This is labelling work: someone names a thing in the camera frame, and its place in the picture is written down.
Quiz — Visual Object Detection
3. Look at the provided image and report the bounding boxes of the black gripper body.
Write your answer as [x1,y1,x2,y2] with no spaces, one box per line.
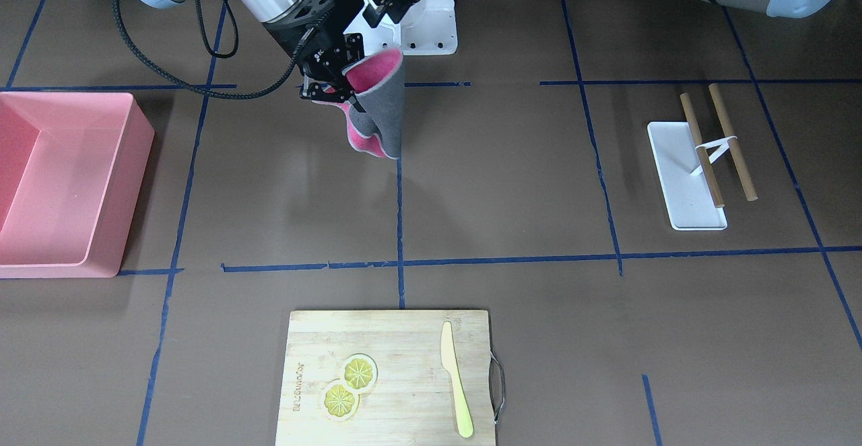
[263,0,364,79]

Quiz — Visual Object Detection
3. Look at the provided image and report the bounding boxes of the metal cutting board handle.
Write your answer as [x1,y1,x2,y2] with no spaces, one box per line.
[490,347,507,426]

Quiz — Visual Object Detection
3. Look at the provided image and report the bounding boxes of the wooden rack rod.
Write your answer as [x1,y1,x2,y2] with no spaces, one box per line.
[679,93,725,209]
[708,83,758,201]

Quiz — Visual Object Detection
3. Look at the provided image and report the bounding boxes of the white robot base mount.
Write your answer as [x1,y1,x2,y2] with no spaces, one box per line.
[347,0,458,56]

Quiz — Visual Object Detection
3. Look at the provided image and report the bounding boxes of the magenta and grey cloth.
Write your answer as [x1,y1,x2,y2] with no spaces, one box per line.
[323,46,405,160]

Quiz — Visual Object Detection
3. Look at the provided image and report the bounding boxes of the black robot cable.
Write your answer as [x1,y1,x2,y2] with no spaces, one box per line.
[112,0,317,100]

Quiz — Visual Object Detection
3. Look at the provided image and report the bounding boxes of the pink plastic bin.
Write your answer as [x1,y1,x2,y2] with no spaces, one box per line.
[1,91,154,278]

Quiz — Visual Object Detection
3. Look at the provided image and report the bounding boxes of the white rack tray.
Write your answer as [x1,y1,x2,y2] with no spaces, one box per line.
[647,121,727,231]

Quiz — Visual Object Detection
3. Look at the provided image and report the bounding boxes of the yellow plastic knife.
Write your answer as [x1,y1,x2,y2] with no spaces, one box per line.
[440,321,475,438]

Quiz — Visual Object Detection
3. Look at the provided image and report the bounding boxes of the upper lemon slice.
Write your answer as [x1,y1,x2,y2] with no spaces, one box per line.
[339,353,378,395]

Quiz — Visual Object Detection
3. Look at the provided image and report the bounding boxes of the bamboo cutting board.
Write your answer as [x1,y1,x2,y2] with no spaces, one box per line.
[275,310,498,445]

